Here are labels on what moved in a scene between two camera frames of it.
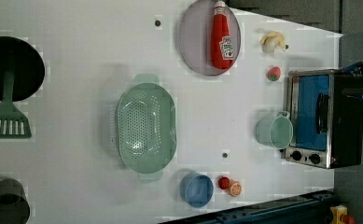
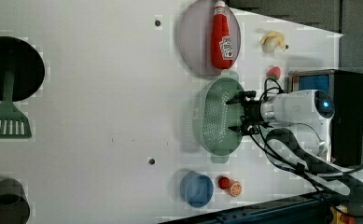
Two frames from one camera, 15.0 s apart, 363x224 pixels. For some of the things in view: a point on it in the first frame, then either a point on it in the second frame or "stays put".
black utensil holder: [2, 54] stays put
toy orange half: [235, 189] stays put
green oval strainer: [146, 127] -> [216, 116]
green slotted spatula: [6, 120] stays put
